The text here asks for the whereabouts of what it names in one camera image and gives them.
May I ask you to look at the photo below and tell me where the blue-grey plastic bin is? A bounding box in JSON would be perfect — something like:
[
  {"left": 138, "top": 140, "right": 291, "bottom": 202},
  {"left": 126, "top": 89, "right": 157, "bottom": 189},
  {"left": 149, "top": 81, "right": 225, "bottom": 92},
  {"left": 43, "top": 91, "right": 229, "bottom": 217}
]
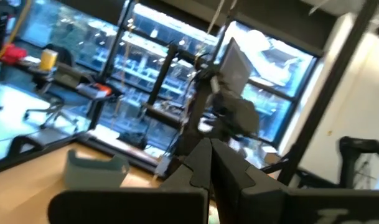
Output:
[{"left": 63, "top": 149, "right": 131, "bottom": 190}]

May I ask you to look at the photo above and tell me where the black office chair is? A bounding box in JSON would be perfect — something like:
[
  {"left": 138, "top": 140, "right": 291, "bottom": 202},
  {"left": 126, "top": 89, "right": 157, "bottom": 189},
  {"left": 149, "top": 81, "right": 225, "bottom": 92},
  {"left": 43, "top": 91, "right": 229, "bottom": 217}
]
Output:
[{"left": 23, "top": 43, "right": 81, "bottom": 131}]

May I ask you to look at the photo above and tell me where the orange-handled tool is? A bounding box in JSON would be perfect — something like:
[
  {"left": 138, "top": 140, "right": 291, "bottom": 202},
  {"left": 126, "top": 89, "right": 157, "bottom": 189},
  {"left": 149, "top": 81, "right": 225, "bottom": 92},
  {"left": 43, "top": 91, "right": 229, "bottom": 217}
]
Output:
[{"left": 76, "top": 82, "right": 113, "bottom": 100}]

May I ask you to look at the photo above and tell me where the yellow hanging cable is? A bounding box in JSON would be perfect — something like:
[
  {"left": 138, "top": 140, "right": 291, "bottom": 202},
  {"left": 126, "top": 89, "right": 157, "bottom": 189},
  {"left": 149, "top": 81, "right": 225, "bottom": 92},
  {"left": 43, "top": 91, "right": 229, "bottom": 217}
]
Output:
[{"left": 0, "top": 0, "right": 33, "bottom": 74}]

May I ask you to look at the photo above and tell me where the grey monitor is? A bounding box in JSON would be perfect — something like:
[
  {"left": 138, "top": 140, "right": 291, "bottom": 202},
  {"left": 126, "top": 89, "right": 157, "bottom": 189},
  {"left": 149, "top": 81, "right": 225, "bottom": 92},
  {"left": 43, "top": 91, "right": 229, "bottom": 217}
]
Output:
[{"left": 219, "top": 37, "right": 252, "bottom": 97}]

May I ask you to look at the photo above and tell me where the black monitor stand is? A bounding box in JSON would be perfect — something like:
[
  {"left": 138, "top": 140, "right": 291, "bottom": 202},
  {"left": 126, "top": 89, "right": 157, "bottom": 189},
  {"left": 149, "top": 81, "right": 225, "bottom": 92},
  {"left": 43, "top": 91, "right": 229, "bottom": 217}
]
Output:
[{"left": 173, "top": 70, "right": 261, "bottom": 156}]

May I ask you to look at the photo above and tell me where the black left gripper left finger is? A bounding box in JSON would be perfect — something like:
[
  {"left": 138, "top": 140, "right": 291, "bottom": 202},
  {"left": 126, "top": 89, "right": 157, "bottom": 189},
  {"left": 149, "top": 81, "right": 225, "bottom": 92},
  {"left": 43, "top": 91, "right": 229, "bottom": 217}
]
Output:
[{"left": 48, "top": 138, "right": 213, "bottom": 224}]

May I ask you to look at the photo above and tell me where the yellow container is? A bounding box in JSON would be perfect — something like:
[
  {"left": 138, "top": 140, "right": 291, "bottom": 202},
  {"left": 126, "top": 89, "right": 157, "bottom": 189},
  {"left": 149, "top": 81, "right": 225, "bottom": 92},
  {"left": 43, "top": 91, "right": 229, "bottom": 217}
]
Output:
[{"left": 39, "top": 49, "right": 58, "bottom": 71}]

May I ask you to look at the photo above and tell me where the red box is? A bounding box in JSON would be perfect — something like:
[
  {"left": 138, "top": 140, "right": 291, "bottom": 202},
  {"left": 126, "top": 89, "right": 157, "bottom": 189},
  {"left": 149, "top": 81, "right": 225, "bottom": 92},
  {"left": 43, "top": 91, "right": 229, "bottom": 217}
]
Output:
[{"left": 1, "top": 43, "right": 28, "bottom": 65}]

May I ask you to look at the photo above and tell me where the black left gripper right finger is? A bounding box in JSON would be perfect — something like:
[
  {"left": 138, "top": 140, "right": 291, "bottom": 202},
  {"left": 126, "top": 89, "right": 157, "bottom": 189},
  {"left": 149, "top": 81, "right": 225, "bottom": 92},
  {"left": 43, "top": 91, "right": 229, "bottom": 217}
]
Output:
[{"left": 211, "top": 139, "right": 379, "bottom": 224}]

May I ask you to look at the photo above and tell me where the black frame post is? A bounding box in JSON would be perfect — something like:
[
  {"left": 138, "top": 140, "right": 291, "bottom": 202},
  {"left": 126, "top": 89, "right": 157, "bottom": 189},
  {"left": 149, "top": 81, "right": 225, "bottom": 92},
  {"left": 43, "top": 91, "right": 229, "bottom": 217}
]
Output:
[{"left": 278, "top": 0, "right": 379, "bottom": 186}]

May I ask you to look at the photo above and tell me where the dark desk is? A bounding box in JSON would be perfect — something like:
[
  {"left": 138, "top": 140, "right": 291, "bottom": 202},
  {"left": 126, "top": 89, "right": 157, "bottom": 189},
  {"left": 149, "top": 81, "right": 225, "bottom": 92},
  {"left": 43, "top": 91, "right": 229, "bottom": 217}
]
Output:
[{"left": 0, "top": 60, "right": 123, "bottom": 131}]

